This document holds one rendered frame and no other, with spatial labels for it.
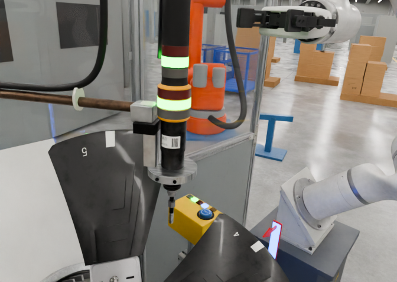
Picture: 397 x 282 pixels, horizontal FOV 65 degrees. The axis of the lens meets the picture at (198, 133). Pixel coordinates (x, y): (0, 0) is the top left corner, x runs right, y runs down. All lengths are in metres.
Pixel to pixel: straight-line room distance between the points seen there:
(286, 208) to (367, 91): 7.01
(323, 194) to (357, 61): 6.92
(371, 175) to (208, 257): 0.56
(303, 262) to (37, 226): 0.80
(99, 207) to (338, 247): 0.89
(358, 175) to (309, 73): 8.73
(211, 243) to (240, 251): 0.06
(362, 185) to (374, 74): 6.99
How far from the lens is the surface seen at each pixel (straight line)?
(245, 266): 0.69
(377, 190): 1.04
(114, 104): 0.43
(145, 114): 0.41
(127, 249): 0.55
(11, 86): 0.51
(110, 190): 0.57
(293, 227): 1.16
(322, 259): 1.17
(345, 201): 1.09
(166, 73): 0.39
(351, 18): 0.74
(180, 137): 0.41
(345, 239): 1.30
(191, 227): 1.01
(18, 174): 0.79
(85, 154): 0.61
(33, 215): 0.77
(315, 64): 9.69
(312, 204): 1.13
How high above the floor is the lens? 1.66
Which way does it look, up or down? 21 degrees down
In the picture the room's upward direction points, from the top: 3 degrees clockwise
